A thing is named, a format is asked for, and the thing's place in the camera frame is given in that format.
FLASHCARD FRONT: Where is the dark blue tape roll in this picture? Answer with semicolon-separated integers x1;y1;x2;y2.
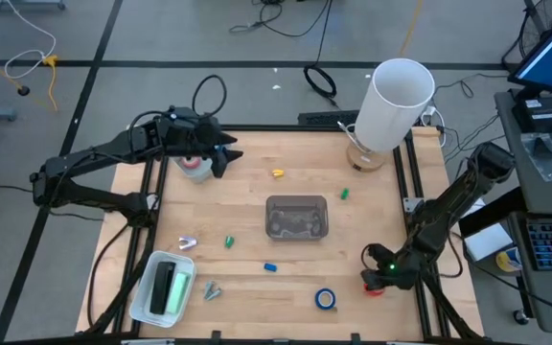
314;287;337;311

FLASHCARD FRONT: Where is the clear plastic bag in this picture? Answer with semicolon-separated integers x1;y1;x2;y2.
519;131;552;184

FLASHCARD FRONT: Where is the grey desk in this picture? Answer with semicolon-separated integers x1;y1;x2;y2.
494;88;552;334

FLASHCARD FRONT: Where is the white floor cable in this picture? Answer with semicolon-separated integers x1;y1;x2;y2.
3;0;58;81

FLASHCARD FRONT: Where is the white shade table lamp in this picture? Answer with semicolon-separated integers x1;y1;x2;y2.
345;57;436;173

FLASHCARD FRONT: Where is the coiled black cable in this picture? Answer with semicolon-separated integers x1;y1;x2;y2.
303;0;342;110

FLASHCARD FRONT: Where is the orange floor cable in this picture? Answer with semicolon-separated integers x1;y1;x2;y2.
398;0;426;58

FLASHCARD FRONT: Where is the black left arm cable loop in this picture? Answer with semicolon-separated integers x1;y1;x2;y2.
192;74;228;119

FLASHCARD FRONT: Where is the yellow floor cable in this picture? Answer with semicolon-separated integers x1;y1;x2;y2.
0;41;60;111

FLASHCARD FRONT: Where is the small black box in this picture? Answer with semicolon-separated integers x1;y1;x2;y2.
511;95;552;134

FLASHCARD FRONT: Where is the light grey plastic bin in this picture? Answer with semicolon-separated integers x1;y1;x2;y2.
172;155;215;185

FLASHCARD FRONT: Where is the white power adapter with cable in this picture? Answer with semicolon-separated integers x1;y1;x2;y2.
419;103;448;148

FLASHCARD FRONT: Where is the white plastic bin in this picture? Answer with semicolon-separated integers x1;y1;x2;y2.
128;249;196;329

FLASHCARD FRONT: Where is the black floor fan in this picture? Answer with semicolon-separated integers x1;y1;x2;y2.
500;0;552;73

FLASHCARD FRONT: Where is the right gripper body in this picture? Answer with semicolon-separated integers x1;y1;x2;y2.
371;248;419;291

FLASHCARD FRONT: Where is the white cardboard box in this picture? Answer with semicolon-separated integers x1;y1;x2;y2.
463;221;515;263

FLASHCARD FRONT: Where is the mint green stapler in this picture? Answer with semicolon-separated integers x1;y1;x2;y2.
165;271;192;315

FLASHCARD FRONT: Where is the black power strip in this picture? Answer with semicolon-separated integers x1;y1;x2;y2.
298;110;359;127

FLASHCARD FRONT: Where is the black floor cable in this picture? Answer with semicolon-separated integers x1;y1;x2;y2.
228;0;334;38

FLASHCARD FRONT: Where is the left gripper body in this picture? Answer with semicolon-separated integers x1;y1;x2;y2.
158;107;219;162

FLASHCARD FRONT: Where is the smoked transparent plastic bin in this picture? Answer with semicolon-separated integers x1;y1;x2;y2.
264;194;330;242

